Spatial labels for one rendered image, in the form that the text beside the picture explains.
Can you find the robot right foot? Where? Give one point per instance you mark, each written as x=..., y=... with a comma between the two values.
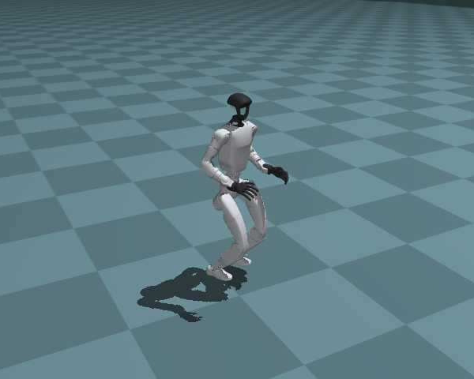
x=219, y=274

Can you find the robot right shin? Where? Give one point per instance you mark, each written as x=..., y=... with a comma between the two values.
x=229, y=257

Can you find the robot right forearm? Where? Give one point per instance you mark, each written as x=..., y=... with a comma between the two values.
x=214, y=173

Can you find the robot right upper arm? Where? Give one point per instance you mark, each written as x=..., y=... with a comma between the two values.
x=220, y=137

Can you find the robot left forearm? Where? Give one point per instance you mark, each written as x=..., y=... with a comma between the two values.
x=257, y=161

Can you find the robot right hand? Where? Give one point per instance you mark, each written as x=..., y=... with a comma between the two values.
x=241, y=188

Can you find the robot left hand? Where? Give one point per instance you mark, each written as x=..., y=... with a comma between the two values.
x=277, y=171

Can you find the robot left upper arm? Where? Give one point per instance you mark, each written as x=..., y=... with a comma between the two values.
x=254, y=127

